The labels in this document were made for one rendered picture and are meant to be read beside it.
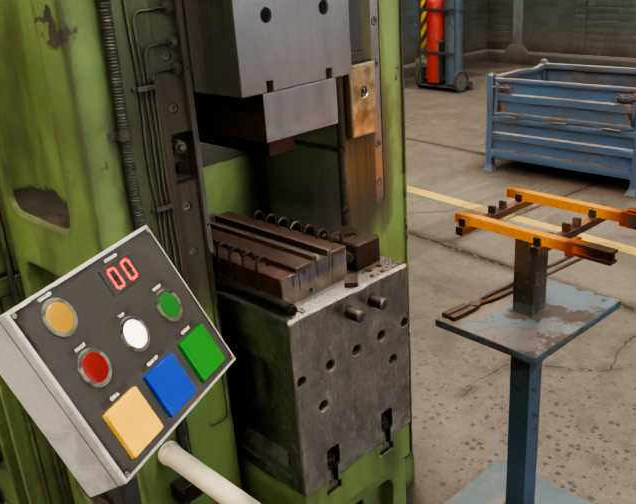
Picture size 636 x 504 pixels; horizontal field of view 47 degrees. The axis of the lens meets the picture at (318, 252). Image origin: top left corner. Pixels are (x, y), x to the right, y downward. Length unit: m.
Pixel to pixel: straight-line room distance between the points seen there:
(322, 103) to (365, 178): 0.40
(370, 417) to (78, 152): 0.92
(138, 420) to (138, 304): 0.19
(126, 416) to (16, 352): 0.17
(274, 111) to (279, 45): 0.12
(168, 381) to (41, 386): 0.20
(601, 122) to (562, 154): 0.36
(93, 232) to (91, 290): 0.32
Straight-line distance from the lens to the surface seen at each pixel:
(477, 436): 2.72
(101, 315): 1.13
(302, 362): 1.57
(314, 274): 1.61
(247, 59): 1.40
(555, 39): 10.47
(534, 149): 5.54
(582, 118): 5.32
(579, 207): 1.96
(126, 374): 1.12
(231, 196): 2.03
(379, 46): 1.87
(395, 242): 2.04
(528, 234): 1.75
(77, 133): 1.39
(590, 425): 2.84
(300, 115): 1.50
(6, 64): 1.72
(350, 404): 1.74
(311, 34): 1.51
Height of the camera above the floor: 1.60
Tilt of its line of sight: 22 degrees down
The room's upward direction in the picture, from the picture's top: 4 degrees counter-clockwise
